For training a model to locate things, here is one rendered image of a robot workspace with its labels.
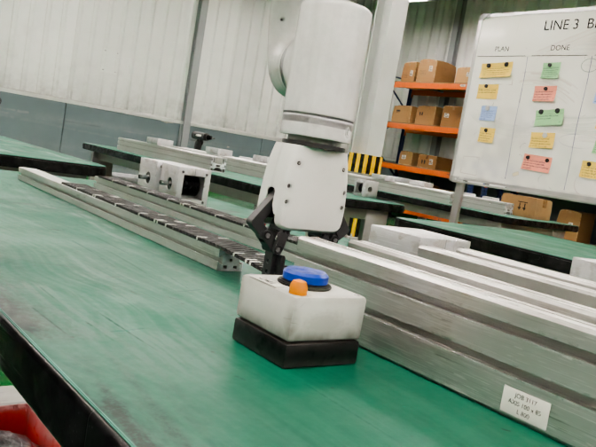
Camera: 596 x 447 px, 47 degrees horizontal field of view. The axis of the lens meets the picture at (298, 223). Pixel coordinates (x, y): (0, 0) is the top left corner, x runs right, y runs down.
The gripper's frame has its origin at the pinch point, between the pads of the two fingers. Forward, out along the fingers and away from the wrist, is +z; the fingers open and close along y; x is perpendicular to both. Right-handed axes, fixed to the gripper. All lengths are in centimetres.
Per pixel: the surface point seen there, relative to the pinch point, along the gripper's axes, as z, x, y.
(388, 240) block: -4.8, 1.0, -14.0
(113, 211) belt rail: 1.2, -49.8, 2.1
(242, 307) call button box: 0.0, 15.5, 17.0
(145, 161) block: -5, -106, -28
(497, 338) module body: -2.5, 33.1, 5.0
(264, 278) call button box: -2.9, 16.8, 16.1
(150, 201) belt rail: 2, -77, -18
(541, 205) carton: -7, -220, -387
